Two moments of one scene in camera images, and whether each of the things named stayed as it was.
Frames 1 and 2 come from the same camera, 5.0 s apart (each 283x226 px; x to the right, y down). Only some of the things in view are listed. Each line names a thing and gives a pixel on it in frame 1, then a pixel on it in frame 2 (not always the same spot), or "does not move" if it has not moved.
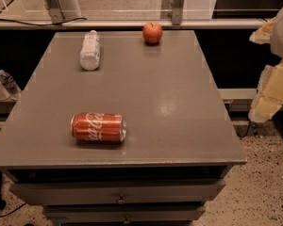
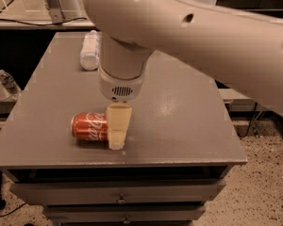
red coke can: [99, 126] does not move
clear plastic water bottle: [90, 52] does not move
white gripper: [282, 37] → [121, 88]
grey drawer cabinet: [118, 128] does not move
